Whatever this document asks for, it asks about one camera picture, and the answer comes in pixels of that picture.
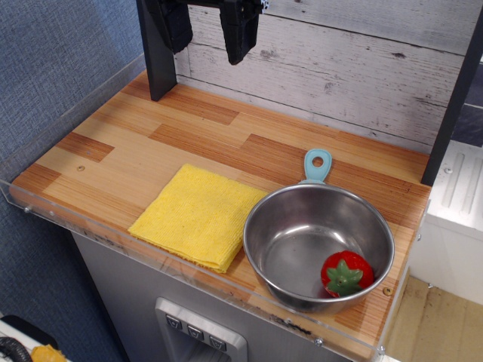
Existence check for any dark left vertical post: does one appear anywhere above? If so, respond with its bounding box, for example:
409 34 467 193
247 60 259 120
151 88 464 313
137 0 177 101

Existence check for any white ribbed side counter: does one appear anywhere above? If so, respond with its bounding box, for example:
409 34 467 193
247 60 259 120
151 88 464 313
408 141 482 304

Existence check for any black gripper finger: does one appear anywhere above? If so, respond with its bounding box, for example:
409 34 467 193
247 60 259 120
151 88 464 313
220 5 260 65
153 1 193 54

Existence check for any red toy pepper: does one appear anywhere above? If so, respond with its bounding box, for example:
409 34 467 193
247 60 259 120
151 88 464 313
321 250 374 298

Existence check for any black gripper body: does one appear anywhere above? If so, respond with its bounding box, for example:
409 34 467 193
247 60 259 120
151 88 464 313
182 0 269 11

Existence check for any yellow folded cloth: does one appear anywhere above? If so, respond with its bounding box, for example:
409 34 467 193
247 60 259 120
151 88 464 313
128 164 266 274

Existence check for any yellow object bottom left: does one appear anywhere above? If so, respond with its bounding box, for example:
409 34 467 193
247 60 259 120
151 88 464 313
30 345 67 362

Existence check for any black corrugated hose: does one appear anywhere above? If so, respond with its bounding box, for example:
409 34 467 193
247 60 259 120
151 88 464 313
0 336 31 362

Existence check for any dark vertical post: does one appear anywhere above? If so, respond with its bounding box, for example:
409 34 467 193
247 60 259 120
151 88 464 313
137 0 177 101
420 10 482 186

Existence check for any grey toy cabinet front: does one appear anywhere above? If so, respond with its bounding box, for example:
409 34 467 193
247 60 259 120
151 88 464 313
73 234 344 361

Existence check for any dark right vertical post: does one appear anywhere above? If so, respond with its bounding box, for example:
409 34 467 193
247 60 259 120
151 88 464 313
420 10 482 186

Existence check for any silver dispenser button panel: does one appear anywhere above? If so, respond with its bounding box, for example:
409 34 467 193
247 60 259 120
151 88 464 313
155 297 248 361

